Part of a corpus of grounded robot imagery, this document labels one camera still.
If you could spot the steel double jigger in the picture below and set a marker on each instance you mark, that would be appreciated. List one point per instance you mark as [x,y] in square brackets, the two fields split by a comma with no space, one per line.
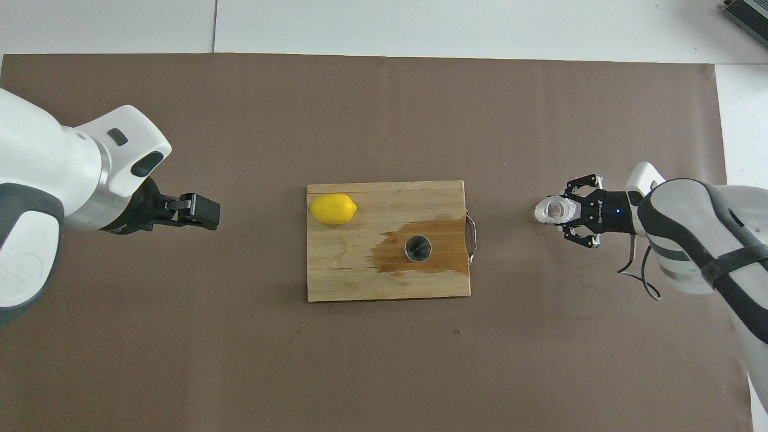
[418,248]

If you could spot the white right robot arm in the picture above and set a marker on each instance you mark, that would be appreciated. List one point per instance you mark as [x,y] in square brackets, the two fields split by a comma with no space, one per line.
[690,210]

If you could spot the brown paper table mat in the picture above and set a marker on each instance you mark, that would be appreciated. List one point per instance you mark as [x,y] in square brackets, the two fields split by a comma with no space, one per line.
[240,360]

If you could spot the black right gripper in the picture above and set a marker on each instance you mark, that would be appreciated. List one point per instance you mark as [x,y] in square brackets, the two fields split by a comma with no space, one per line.
[612,213]

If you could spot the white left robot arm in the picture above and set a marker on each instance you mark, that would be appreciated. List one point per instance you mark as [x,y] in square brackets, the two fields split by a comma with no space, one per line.
[48,156]

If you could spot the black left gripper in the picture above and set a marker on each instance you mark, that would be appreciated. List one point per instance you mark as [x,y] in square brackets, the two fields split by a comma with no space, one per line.
[141,210]

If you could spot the clear faceted glass cup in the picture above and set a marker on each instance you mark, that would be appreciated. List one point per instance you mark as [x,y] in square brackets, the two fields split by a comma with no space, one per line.
[553,210]

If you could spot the wooden cutting board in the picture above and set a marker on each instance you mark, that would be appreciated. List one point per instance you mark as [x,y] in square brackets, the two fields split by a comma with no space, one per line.
[360,270]

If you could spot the yellow lemon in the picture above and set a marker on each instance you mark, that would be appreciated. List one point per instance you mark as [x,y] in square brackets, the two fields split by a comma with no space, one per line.
[333,209]

